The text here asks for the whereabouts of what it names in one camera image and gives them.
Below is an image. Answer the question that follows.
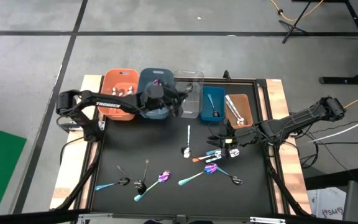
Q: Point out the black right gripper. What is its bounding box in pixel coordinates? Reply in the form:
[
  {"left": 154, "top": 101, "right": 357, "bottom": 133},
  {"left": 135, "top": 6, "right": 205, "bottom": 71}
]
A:
[{"left": 206, "top": 123, "right": 262, "bottom": 149}]

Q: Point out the black desk frame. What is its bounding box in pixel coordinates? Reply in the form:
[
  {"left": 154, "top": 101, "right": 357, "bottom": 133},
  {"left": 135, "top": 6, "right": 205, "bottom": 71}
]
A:
[{"left": 292, "top": 0, "right": 358, "bottom": 85}]

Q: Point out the orange cable with black plug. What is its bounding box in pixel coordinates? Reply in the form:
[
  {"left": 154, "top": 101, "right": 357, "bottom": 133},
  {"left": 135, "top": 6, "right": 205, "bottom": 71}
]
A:
[{"left": 270, "top": 0, "right": 325, "bottom": 22}]

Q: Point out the small brown-orange plastic bin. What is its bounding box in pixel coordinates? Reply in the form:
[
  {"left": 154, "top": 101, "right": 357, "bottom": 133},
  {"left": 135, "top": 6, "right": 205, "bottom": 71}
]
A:
[{"left": 223, "top": 93, "right": 254, "bottom": 131}]

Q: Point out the all-black spoon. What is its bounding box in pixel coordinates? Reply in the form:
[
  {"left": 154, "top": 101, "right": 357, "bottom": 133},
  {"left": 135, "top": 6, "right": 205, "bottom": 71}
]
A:
[
  {"left": 137, "top": 159, "right": 150, "bottom": 195},
  {"left": 116, "top": 165, "right": 145, "bottom": 189}
]

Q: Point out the black tripod stand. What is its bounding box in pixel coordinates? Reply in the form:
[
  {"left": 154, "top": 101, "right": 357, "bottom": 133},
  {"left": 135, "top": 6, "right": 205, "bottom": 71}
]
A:
[{"left": 278, "top": 0, "right": 313, "bottom": 44}]

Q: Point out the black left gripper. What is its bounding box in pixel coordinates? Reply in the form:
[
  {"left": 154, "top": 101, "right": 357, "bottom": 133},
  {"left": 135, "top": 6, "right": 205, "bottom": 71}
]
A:
[{"left": 162, "top": 83, "right": 196, "bottom": 116}]

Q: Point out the white cardboard box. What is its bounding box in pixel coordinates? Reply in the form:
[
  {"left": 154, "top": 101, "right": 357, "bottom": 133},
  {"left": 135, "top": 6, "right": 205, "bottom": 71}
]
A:
[{"left": 306, "top": 188, "right": 348, "bottom": 222}]

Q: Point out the black table mat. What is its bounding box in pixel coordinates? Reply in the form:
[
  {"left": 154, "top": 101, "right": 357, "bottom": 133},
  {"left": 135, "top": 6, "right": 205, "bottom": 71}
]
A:
[{"left": 90, "top": 81, "right": 275, "bottom": 215}]

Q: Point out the small blue plastic bin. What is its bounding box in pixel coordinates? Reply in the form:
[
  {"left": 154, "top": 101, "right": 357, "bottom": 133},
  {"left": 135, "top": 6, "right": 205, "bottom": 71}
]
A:
[{"left": 198, "top": 85, "right": 226, "bottom": 123}]

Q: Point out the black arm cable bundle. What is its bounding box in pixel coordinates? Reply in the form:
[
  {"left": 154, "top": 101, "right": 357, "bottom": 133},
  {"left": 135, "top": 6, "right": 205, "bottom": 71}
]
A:
[
  {"left": 265, "top": 164, "right": 310, "bottom": 217},
  {"left": 54, "top": 146, "right": 102, "bottom": 212}
]

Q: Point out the metal bracket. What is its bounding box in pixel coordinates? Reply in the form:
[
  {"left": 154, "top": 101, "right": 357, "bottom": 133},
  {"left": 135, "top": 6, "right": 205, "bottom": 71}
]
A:
[{"left": 249, "top": 217, "right": 286, "bottom": 224}]

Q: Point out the blue-handled silver spoon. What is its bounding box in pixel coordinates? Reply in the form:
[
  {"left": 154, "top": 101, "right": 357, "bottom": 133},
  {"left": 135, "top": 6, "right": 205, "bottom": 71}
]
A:
[{"left": 216, "top": 167, "right": 244, "bottom": 185}]

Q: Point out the clear plastic bin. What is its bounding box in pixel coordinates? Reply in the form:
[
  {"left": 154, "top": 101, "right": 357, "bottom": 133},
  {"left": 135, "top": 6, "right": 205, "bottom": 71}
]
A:
[{"left": 172, "top": 70, "right": 205, "bottom": 119}]

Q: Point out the large orange plastic bin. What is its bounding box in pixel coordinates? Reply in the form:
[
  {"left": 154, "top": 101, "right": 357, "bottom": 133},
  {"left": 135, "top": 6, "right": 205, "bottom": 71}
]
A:
[{"left": 97, "top": 68, "right": 140, "bottom": 121}]

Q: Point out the white cable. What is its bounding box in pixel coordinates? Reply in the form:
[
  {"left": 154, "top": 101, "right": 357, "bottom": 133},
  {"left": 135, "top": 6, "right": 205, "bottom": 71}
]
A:
[{"left": 308, "top": 111, "right": 358, "bottom": 144}]

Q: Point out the large grey-blue plastic bin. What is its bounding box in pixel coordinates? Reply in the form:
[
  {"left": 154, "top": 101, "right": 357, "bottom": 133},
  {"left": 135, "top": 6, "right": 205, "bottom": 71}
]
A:
[{"left": 135, "top": 67, "right": 176, "bottom": 120}]

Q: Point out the dark silver spoon white handle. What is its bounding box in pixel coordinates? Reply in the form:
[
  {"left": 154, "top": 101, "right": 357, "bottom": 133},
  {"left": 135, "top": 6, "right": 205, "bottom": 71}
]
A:
[{"left": 94, "top": 177, "right": 131, "bottom": 191}]

